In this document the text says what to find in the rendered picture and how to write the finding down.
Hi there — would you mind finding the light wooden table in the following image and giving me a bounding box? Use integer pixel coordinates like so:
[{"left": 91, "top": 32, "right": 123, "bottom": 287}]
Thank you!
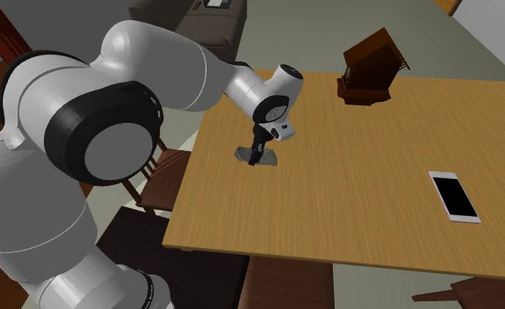
[{"left": 162, "top": 69, "right": 505, "bottom": 283}]

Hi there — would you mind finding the grey brown sofa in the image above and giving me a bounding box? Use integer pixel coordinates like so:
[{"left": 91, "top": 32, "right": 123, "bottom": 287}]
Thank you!
[{"left": 128, "top": 0, "right": 249, "bottom": 62}]

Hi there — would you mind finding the grey flat crumpled object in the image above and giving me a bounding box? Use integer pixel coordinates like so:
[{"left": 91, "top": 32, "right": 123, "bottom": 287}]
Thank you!
[{"left": 233, "top": 146, "right": 279, "bottom": 168}]

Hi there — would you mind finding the white smartphone black screen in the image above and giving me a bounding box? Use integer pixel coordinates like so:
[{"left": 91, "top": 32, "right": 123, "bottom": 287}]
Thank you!
[{"left": 428, "top": 170, "right": 482, "bottom": 225}]

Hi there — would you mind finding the dark brown wooden box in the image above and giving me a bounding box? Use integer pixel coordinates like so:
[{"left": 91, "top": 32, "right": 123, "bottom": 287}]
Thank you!
[{"left": 335, "top": 26, "right": 411, "bottom": 107}]

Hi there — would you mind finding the brown wooden chair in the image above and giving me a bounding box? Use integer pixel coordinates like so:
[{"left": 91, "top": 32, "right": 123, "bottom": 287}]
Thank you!
[
  {"left": 410, "top": 277, "right": 505, "bottom": 309},
  {"left": 120, "top": 137, "right": 193, "bottom": 216},
  {"left": 237, "top": 255, "right": 335, "bottom": 309}
]

